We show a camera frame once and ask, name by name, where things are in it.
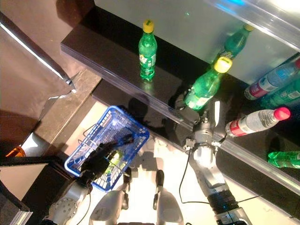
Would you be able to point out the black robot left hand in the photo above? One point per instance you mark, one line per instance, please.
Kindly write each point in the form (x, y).
(96, 164)

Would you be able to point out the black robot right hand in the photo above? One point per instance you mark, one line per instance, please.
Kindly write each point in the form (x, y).
(206, 122)

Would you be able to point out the green Sprite bottle yellow cap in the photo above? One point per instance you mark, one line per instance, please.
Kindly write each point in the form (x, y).
(204, 91)
(283, 159)
(286, 95)
(114, 158)
(147, 58)
(234, 44)

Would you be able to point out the blue plastic shopping basket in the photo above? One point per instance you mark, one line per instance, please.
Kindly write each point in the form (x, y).
(131, 122)

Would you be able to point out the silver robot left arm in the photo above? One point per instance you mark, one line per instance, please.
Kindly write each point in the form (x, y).
(68, 206)

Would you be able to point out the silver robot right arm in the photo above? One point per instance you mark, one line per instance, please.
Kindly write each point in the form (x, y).
(206, 168)

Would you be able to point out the black robot left foot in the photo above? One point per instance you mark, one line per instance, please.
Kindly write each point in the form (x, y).
(127, 175)

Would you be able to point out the black robot foot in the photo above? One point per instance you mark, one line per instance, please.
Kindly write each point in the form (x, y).
(160, 177)
(127, 175)

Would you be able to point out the grey robot left leg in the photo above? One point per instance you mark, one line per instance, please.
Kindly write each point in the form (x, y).
(105, 208)

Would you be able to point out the grey robot leg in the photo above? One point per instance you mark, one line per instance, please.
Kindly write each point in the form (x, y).
(105, 208)
(168, 206)

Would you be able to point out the water bottle red cap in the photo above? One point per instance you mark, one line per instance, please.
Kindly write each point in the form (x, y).
(253, 123)
(264, 83)

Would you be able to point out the black shelf board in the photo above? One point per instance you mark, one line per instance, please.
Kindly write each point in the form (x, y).
(253, 150)
(105, 47)

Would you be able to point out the black side display stand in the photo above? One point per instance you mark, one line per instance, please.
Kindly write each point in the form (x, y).
(42, 182)

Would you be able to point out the black robot right foot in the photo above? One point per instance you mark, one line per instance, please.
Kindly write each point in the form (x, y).
(160, 177)

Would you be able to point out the black base shelf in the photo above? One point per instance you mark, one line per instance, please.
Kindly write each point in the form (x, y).
(110, 93)

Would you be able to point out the small orange item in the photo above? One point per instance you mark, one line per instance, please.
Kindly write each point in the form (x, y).
(15, 152)

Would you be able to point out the grey robot right leg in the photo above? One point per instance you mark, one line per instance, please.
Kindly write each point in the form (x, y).
(168, 206)

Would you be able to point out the pale shelf back panel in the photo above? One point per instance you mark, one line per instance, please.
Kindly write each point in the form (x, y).
(187, 23)

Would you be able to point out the brown cover sheet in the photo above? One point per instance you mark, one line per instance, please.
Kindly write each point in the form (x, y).
(23, 82)

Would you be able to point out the silver tape strip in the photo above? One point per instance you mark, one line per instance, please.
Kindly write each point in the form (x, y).
(35, 53)

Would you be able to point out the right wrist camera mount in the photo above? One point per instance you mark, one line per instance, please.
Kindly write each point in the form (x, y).
(188, 146)

